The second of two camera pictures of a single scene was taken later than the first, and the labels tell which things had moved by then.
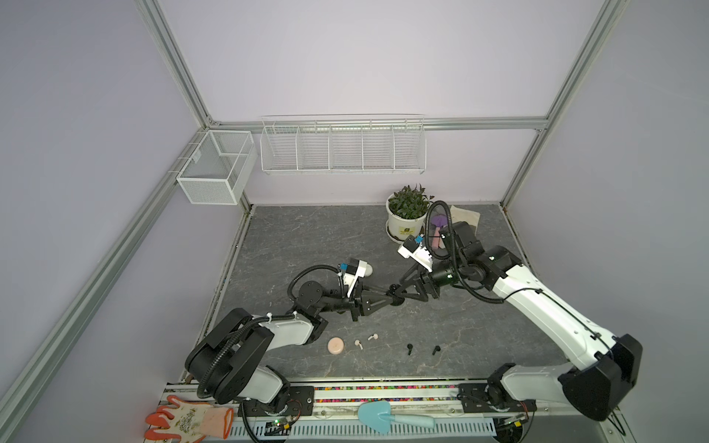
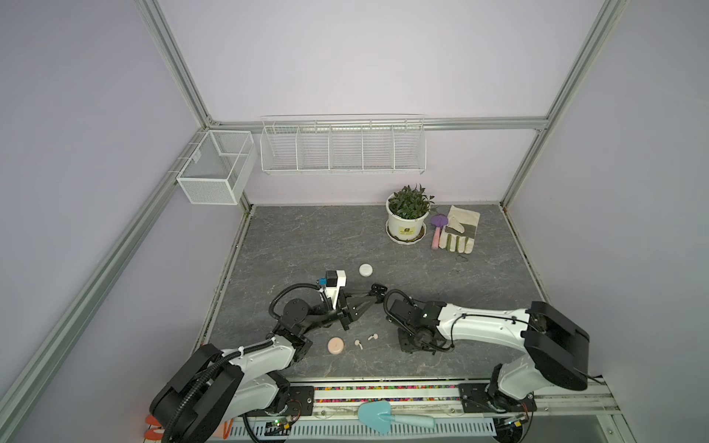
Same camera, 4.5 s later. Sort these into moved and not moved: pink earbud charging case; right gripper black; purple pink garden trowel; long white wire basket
Moved: right gripper black
Not moved: purple pink garden trowel; long white wire basket; pink earbud charging case
